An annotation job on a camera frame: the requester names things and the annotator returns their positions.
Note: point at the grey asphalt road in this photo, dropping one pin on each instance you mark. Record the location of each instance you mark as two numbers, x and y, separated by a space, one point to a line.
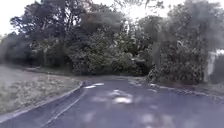
133 113

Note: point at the concrete kerb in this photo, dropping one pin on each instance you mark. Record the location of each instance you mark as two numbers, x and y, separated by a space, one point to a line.
50 100

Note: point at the dry grass verge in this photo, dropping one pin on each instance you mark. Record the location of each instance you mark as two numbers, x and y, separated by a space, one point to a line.
26 88

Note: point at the pale structure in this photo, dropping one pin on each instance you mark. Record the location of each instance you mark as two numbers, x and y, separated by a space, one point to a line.
210 65

